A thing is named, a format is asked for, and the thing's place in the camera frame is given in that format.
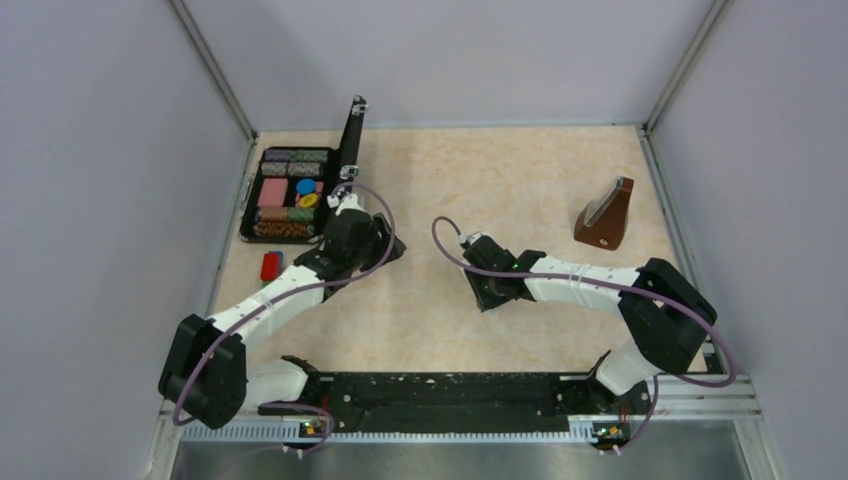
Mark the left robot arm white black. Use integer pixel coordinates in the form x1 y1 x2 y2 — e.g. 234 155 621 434
158 207 405 429

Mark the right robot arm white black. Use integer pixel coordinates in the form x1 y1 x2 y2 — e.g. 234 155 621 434
460 232 717 412

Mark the black poker chip case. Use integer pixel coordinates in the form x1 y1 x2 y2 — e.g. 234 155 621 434
238 95 369 244

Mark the colourful toy block stack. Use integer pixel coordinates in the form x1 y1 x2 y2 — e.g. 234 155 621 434
259 250 285 286

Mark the brown wooden metronome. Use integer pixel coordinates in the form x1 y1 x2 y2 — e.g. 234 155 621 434
573 176 634 251

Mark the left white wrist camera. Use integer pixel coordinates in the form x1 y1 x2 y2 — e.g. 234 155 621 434
327 192 365 216

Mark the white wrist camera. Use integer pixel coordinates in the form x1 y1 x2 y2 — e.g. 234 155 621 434
327 192 365 216
458 231 488 249

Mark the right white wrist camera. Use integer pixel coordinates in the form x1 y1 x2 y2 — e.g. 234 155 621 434
458 231 488 249

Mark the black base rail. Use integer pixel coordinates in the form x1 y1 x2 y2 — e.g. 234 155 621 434
298 372 650 444

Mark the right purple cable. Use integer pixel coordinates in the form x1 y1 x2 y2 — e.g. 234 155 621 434
431 215 739 455

